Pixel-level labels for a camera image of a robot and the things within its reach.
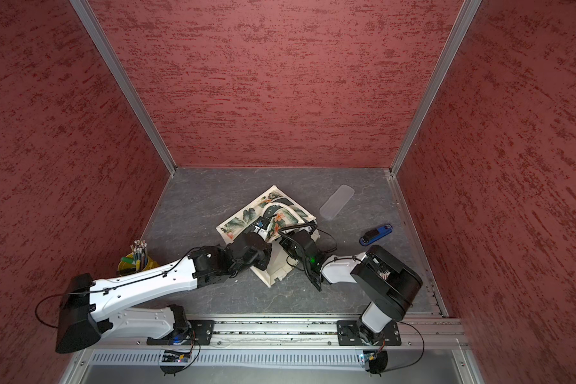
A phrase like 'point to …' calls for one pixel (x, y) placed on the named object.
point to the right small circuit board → (370, 356)
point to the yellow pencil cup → (138, 261)
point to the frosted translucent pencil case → (337, 202)
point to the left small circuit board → (170, 356)
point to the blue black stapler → (373, 234)
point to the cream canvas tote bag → (272, 213)
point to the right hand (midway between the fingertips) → (274, 236)
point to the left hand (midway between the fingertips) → (268, 251)
